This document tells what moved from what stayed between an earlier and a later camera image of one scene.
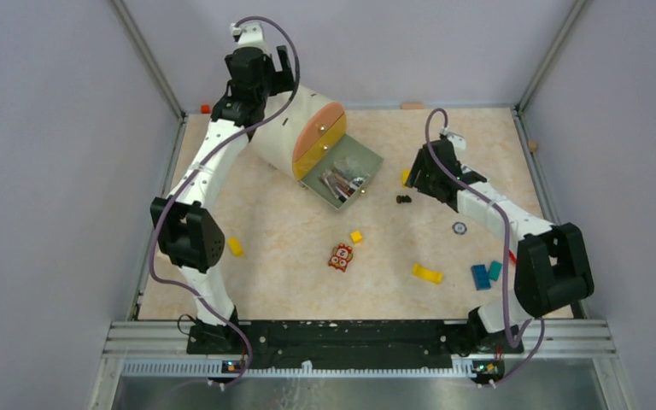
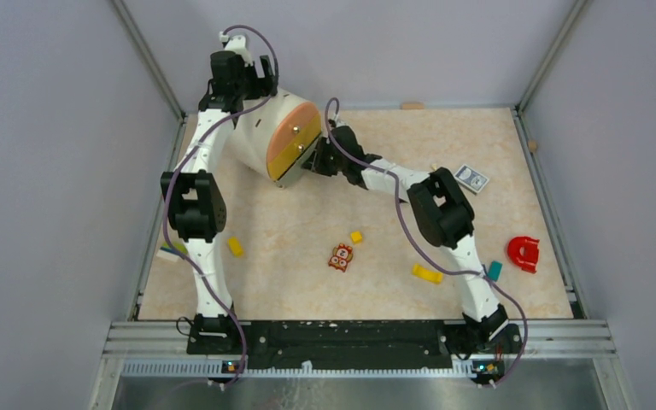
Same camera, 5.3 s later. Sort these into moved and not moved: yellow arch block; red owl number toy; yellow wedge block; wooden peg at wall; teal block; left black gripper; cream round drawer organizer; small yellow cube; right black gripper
Moved: cream round drawer organizer; left black gripper; right black gripper
Not moved: red owl number toy; small yellow cube; yellow arch block; wooden peg at wall; teal block; yellow wedge block
